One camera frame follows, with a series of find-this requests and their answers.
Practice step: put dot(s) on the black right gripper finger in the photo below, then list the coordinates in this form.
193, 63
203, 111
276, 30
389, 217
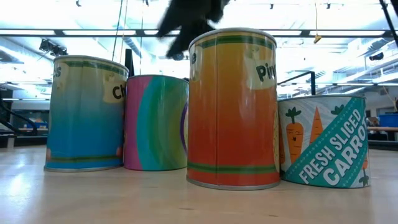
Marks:
171, 21
183, 40

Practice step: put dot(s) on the short pink rainbow can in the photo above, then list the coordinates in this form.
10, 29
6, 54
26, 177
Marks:
155, 124

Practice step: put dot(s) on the tall orange pineapple can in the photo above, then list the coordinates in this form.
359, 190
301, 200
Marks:
233, 124

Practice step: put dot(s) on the tall blue-green chickpea can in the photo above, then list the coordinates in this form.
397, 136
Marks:
87, 124

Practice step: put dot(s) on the short sliced carrots can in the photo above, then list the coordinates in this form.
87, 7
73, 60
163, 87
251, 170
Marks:
326, 140

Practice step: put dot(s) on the yellow hanging plug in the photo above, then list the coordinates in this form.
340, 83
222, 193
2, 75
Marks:
317, 39

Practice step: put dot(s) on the black ceiling-mounted device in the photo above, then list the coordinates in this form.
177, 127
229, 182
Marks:
51, 48
376, 56

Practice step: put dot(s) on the background work table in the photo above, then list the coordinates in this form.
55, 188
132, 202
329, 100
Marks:
382, 128

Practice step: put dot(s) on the blue storage bin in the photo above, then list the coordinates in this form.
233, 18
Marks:
388, 120

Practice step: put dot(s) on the black diagonal frame strut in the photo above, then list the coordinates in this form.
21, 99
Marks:
388, 22

